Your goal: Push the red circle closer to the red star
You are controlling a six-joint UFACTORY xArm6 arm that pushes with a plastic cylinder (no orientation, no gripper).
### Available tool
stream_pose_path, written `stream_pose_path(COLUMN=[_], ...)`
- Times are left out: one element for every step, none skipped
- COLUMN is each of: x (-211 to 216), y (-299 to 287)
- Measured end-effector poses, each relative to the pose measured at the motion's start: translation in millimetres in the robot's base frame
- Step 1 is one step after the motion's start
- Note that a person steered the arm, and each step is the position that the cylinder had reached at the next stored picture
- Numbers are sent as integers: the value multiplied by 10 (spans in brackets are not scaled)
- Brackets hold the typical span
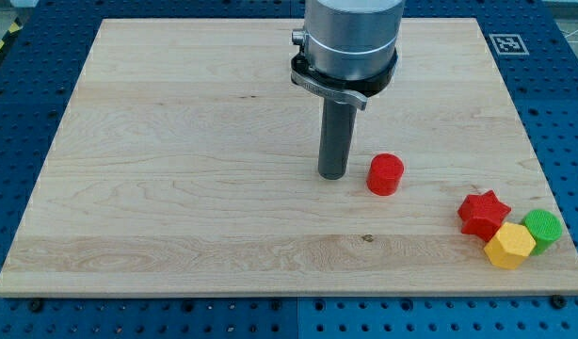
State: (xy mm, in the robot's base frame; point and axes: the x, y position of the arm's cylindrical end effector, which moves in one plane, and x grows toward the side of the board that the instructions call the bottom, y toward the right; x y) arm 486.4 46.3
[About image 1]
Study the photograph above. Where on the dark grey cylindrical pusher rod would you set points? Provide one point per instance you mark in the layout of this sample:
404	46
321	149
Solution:
337	126

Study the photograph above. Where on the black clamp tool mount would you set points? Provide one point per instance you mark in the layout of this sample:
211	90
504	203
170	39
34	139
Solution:
351	92

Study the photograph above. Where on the red cylinder block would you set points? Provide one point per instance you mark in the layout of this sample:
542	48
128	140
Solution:
385	173

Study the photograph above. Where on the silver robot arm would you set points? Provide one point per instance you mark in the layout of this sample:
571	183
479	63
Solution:
346	55

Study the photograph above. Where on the red star block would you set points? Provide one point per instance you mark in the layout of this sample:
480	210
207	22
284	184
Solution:
482	215

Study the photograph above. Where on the light wooden board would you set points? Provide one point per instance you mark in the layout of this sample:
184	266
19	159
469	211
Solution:
185	165

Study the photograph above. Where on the white fiducial marker tag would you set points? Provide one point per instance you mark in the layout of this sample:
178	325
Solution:
508	44

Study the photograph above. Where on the yellow hexagon block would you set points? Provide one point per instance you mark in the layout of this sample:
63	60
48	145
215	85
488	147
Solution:
510	246

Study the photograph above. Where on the green cylinder block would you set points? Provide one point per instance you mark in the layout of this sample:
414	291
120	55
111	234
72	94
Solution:
545	228

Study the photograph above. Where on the yellow black hazard tape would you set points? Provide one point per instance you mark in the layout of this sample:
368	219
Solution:
10	37

